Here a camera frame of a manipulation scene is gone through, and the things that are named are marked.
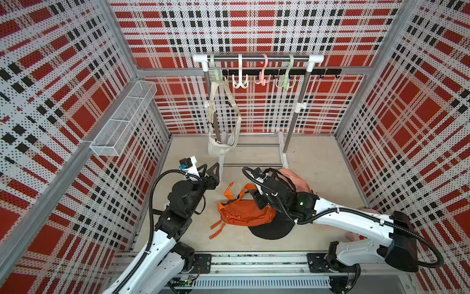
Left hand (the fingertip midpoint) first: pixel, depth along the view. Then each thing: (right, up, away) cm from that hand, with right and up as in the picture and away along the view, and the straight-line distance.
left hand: (215, 164), depth 71 cm
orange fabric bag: (+11, -24, +13) cm, 30 cm away
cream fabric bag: (-4, +7, +20) cm, 21 cm away
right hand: (+16, -10, +3) cm, 19 cm away
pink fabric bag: (+39, -12, +19) cm, 45 cm away
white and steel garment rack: (+34, +10, +32) cm, 48 cm away
